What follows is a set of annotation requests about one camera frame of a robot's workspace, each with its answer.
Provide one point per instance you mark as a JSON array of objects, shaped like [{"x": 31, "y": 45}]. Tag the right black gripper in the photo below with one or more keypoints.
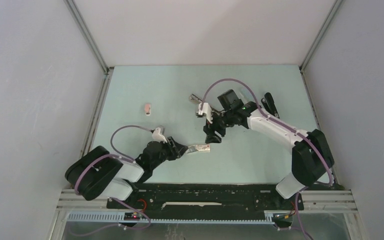
[{"x": 211, "y": 138}]

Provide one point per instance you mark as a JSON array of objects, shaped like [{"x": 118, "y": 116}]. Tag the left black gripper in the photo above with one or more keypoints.
[{"x": 176, "y": 150}]

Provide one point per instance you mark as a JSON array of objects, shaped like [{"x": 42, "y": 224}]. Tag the white staple box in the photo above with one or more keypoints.
[{"x": 203, "y": 148}]

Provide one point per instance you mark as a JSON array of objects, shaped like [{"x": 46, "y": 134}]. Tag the beige black long stapler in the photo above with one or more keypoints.
[{"x": 197, "y": 100}]

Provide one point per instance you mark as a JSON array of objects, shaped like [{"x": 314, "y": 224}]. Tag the pink stapler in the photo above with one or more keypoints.
[{"x": 148, "y": 109}]

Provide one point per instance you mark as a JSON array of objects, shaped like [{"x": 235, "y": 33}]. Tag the light blue stapler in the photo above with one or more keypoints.
[{"x": 246, "y": 95}]

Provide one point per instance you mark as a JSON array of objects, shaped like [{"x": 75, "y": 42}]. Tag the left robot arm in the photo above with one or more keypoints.
[{"x": 102, "y": 174}]

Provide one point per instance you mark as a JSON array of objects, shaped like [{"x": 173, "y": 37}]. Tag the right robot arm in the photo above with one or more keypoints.
[{"x": 311, "y": 156}]

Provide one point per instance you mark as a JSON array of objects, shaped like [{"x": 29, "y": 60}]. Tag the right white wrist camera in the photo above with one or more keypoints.
[{"x": 204, "y": 110}]

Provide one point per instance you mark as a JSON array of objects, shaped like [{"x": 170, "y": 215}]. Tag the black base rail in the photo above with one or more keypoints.
[{"x": 207, "y": 202}]

